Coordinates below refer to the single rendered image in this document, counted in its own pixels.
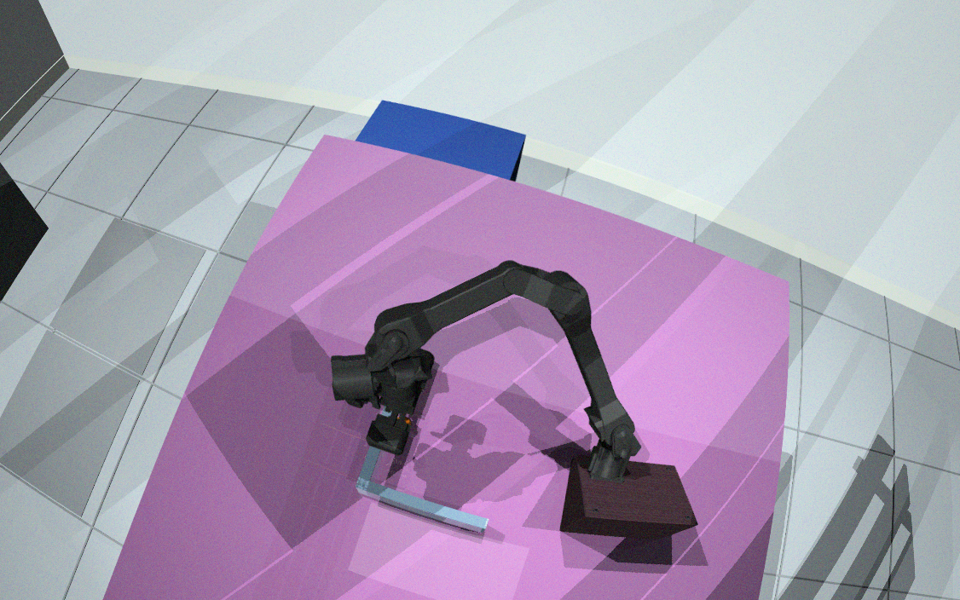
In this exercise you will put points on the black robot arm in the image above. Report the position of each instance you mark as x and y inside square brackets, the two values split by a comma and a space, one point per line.
[401, 330]

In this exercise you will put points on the clear l-shaped low wall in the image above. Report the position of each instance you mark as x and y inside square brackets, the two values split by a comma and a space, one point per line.
[406, 507]

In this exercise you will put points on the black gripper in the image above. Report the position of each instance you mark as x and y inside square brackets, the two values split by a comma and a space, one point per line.
[390, 434]

